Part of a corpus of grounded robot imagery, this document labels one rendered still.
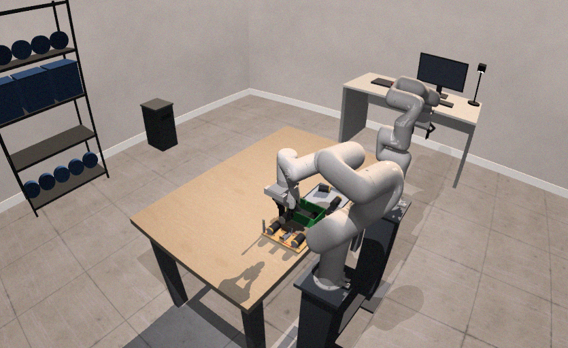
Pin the green box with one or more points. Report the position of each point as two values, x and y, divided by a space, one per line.
307 208

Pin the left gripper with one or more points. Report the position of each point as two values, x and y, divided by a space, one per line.
293 201

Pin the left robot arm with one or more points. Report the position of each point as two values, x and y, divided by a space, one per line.
380 186

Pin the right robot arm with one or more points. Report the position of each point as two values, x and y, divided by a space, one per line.
411 95

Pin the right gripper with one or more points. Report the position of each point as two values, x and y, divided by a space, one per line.
424 122

